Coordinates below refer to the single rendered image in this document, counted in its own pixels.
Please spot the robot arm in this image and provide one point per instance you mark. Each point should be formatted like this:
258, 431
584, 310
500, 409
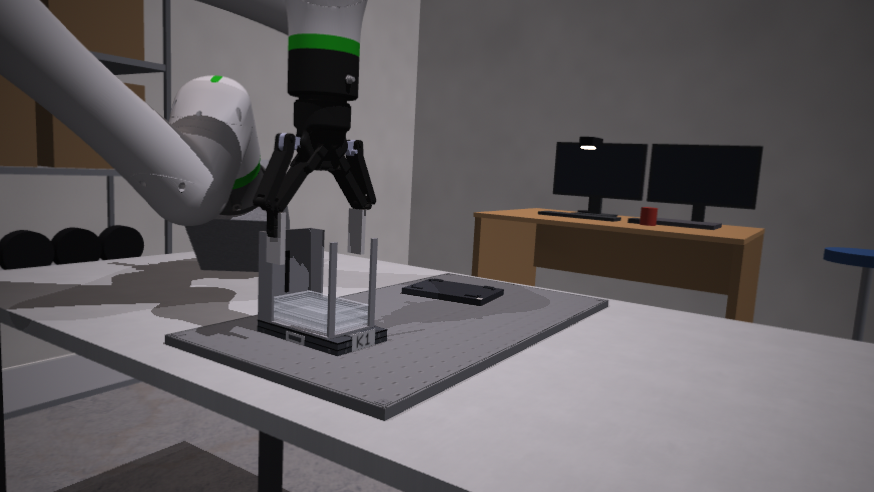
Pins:
185, 169

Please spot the grey stack rack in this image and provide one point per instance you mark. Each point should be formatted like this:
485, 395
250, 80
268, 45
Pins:
303, 271

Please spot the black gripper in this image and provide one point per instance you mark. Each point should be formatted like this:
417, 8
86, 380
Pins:
320, 125

